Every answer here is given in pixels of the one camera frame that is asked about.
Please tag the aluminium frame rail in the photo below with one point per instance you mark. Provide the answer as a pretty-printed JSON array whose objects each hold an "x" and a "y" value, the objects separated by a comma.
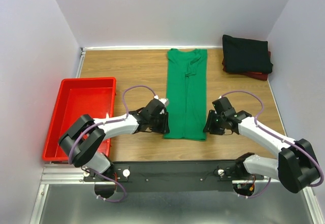
[{"x": 70, "y": 195}]

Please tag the red plastic bin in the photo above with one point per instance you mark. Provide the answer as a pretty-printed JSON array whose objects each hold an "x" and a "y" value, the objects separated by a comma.
[{"x": 76, "y": 97}]

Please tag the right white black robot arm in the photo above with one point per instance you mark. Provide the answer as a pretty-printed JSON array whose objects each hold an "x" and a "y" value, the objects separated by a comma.
[{"x": 294, "y": 163}]

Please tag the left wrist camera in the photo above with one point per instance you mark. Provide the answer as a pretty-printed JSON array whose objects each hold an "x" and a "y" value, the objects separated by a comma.
[{"x": 164, "y": 101}]

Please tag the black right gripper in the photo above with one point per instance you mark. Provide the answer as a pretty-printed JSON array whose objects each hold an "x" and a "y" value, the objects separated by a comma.
[{"x": 209, "y": 124}]

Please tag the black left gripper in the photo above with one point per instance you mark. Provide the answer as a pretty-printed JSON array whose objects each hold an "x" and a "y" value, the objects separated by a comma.
[{"x": 164, "y": 127}]

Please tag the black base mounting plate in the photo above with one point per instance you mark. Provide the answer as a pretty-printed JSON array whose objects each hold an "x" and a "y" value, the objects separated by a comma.
[{"x": 175, "y": 176}]

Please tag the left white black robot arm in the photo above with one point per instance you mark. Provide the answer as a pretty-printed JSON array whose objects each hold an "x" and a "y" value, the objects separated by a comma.
[{"x": 82, "y": 140}]

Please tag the green t-shirt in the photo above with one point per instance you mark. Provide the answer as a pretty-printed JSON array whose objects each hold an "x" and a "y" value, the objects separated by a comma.
[{"x": 187, "y": 94}]

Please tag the dark red folded t-shirt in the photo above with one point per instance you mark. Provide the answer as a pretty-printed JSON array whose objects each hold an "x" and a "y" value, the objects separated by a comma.
[{"x": 254, "y": 75}]

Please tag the black folded t-shirt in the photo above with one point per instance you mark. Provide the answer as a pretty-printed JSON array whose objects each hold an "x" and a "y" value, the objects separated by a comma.
[{"x": 246, "y": 55}]

